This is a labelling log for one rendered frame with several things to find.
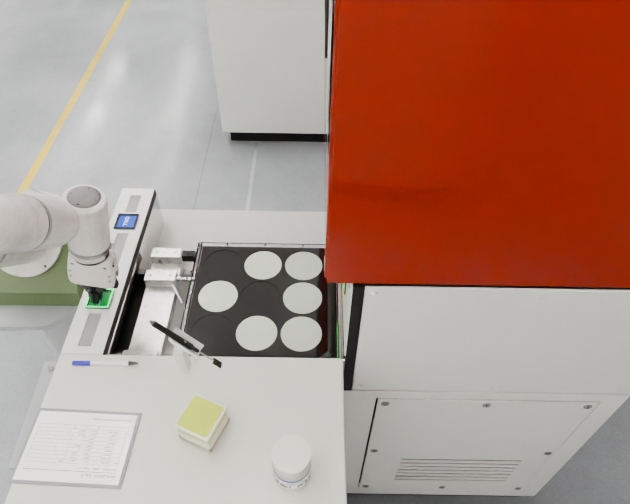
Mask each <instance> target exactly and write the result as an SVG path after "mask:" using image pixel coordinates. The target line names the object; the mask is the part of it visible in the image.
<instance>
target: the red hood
mask: <svg viewBox="0 0 630 504"><path fill-rule="evenodd" d="M324 277H325V278H326V282H327V283H360V284H422V285H484V286H545V287H607V288H630V0H325V41H324Z"/></svg>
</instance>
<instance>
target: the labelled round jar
mask: <svg viewBox="0 0 630 504"><path fill-rule="evenodd" d="M271 457H272V466H273V474H274V479H275V481H276V483H277V484H278V486H279V487H280V488H282V489H283V490H286V491H291V492H293V491H298V490H300V489H302V488H303V487H305V486H306V484H307V483H308V481H309V479H310V476H311V448H310V446H309V444H308V442H307V441H306V440H305V439H304V438H303V437H301V436H299V435H295V434H289V435H285V436H282V437H281V438H279V439H278V440H277V441H276V442H275V444H274V446H273V448H272V452H271Z"/></svg>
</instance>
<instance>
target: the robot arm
mask: <svg viewBox="0 0 630 504"><path fill-rule="evenodd" d="M67 243H68V249H69V253H68V263H67V271H68V278H69V281H70V282H72V283H74V284H79V285H81V286H82V287H84V288H85V291H86V292H88V296H89V298H91V303H96V304H98V303H99V300H100V299H102V298H103V291H104V290H106V289H108V288H118V285H119V282H118V280H117V278H116V276H118V275H119V268H118V262H117V258H116V255H115V253H114V251H113V247H114V243H111V240H110V227H109V215H108V203H107V196H106V194H105V193H104V191H103V190H101V189H100V188H98V187H96V186H93V185H88V184H81V185H75V186H72V187H70V188H68V189H67V190H66V191H64V193H63V194H62V196H61V195H58V194H54V193H50V192H46V191H42V190H36V189H25V190H23V191H22V192H21V193H9V192H0V268H1V269H2V270H3V271H5V272H6V273H8V274H11V275H13V276H17V277H32V276H37V275H40V274H42V273H44V272H46V271H47V270H49V269H50V268H51V267H52V266H53V265H54V264H55V262H56V261H57V259H58V257H59V255H60V252H61V249H62V245H65V244H67Z"/></svg>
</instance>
